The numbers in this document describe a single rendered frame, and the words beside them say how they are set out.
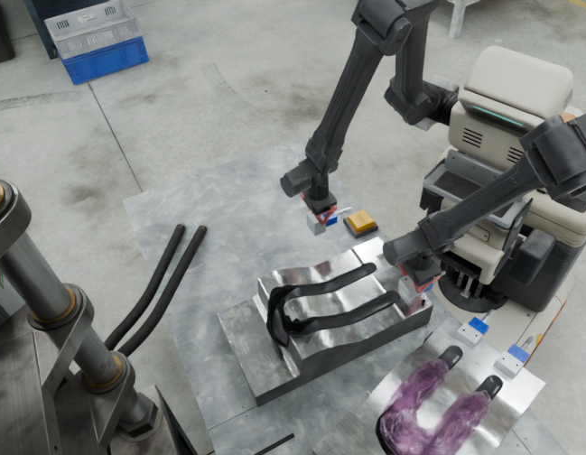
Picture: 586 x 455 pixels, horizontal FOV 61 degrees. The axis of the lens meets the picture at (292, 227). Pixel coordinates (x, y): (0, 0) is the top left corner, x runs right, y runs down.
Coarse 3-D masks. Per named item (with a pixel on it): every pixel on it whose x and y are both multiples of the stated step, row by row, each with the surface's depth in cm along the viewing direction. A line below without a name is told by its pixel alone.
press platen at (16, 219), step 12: (0, 180) 69; (0, 192) 66; (12, 192) 67; (0, 204) 65; (12, 204) 66; (24, 204) 69; (0, 216) 65; (12, 216) 66; (24, 216) 68; (0, 228) 64; (12, 228) 66; (24, 228) 68; (0, 240) 65; (12, 240) 67; (0, 252) 65
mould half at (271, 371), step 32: (352, 256) 139; (352, 288) 132; (384, 288) 131; (224, 320) 131; (256, 320) 130; (384, 320) 125; (416, 320) 129; (256, 352) 124; (288, 352) 123; (320, 352) 116; (352, 352) 124; (256, 384) 119; (288, 384) 120
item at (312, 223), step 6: (342, 210) 144; (348, 210) 145; (306, 216) 142; (312, 216) 140; (324, 216) 142; (330, 216) 142; (336, 216) 142; (312, 222) 139; (318, 222) 139; (330, 222) 142; (336, 222) 143; (312, 228) 142; (318, 228) 141; (324, 228) 142; (318, 234) 142
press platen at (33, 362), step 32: (32, 320) 83; (64, 320) 82; (0, 352) 79; (32, 352) 79; (64, 352) 80; (0, 384) 76; (32, 384) 75; (0, 416) 72; (32, 416) 72; (0, 448) 69; (32, 448) 69
